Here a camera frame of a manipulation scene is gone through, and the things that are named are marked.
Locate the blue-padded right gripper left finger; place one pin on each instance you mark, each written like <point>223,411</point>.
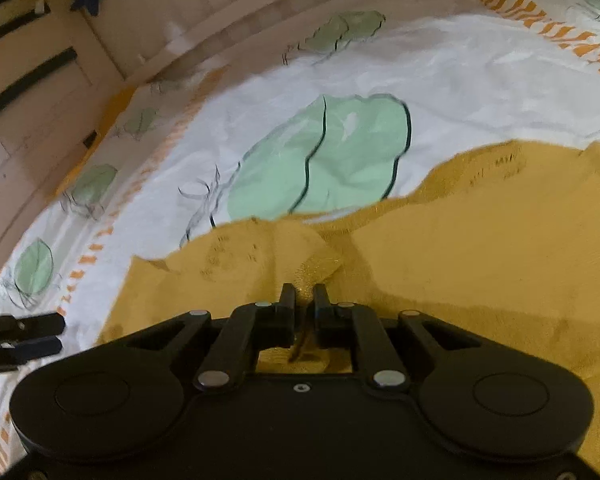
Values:
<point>250,329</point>

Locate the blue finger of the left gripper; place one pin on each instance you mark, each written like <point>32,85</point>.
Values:
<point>14,354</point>

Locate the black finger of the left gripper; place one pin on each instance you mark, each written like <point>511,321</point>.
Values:
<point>31,327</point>

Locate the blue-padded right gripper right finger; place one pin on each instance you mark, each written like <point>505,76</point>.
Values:
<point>357,328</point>

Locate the mustard yellow knit sweater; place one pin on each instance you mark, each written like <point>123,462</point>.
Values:
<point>503,241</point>

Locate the white leaf-print duvet cover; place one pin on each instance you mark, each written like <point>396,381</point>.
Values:
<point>491,72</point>

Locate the orange fitted bed sheet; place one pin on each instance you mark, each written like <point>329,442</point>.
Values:
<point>113,108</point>

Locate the light wooden bed frame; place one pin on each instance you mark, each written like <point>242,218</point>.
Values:
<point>58,71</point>

